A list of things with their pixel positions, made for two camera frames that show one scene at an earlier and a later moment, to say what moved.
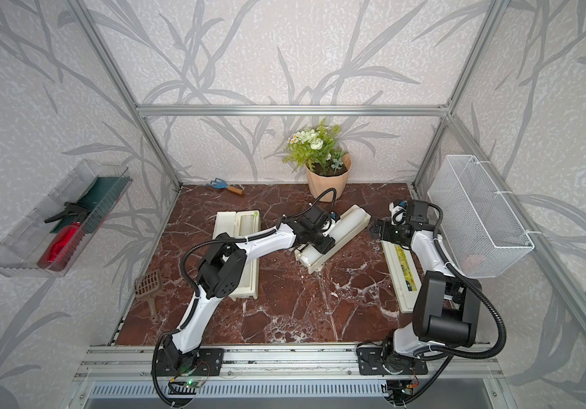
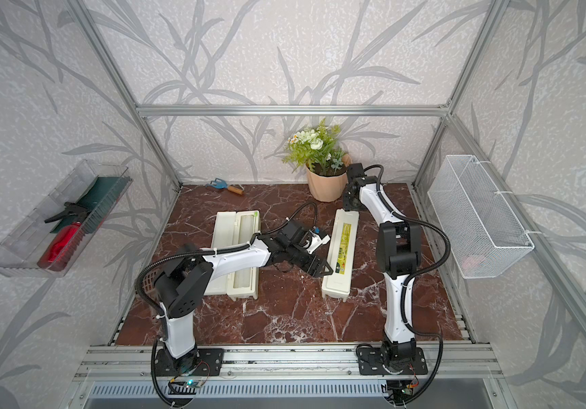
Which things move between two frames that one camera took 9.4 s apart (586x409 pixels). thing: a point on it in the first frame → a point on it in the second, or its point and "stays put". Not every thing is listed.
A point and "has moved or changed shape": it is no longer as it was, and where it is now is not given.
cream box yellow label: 225,222 stays put
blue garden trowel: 221,184 stays put
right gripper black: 386,234 → 346,204
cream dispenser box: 310,268 has moved or changed shape
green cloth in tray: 100,198 stays put
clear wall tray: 48,243 stays put
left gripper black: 329,244 → 321,265
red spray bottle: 65,240 stays put
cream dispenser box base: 246,223 stays put
